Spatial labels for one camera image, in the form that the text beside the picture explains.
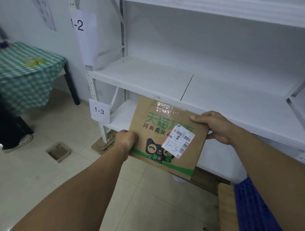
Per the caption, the person's left hand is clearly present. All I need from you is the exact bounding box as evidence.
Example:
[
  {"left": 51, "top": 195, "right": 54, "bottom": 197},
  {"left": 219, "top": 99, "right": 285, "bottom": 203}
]
[{"left": 114, "top": 129, "right": 139, "bottom": 162}]

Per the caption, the person's right hand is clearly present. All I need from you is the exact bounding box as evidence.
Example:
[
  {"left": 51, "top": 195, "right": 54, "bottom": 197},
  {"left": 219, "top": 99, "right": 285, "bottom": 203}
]
[{"left": 190, "top": 110, "right": 241, "bottom": 146}]

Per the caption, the white metal shelf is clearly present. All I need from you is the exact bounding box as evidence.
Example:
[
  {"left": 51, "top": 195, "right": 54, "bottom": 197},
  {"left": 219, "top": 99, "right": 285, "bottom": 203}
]
[{"left": 68, "top": 0, "right": 305, "bottom": 184}]

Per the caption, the green printed cardboard box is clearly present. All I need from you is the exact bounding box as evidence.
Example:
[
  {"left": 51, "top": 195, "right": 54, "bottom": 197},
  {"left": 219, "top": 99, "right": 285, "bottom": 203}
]
[{"left": 128, "top": 95, "right": 210, "bottom": 178}]

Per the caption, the blue plastic crate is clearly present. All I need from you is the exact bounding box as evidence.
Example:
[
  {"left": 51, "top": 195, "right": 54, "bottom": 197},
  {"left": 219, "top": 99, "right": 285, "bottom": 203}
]
[{"left": 234, "top": 176, "right": 283, "bottom": 231}]

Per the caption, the person's left forearm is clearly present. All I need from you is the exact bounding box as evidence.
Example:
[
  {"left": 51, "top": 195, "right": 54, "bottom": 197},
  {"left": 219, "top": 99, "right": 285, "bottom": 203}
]
[{"left": 10, "top": 142, "right": 129, "bottom": 231}]

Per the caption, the person's right forearm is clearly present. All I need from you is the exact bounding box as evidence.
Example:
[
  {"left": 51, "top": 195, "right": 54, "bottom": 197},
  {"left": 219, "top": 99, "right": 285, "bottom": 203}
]
[{"left": 228, "top": 127, "right": 305, "bottom": 231}]

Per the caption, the folded cardboard pad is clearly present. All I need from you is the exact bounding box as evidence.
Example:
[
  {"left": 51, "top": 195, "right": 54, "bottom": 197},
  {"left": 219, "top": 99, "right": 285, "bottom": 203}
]
[{"left": 91, "top": 129, "right": 119, "bottom": 155}]

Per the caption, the white paper shelf label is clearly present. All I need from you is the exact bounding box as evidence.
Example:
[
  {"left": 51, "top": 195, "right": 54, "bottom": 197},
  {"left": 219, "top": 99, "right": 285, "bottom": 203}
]
[
  {"left": 89, "top": 99, "right": 111, "bottom": 124},
  {"left": 70, "top": 9, "right": 98, "bottom": 67}
]

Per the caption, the square floor drain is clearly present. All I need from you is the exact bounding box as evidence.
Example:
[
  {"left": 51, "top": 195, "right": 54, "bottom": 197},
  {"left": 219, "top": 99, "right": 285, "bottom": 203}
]
[{"left": 45, "top": 142, "right": 72, "bottom": 163}]

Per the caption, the small wooden table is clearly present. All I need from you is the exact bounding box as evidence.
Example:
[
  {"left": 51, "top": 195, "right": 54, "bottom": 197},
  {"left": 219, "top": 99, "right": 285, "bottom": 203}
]
[{"left": 217, "top": 182, "right": 240, "bottom": 231}]

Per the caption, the green checked tablecloth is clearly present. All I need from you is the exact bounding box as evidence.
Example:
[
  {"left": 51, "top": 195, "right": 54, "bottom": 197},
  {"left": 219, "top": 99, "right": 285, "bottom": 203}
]
[{"left": 0, "top": 42, "right": 67, "bottom": 117}]

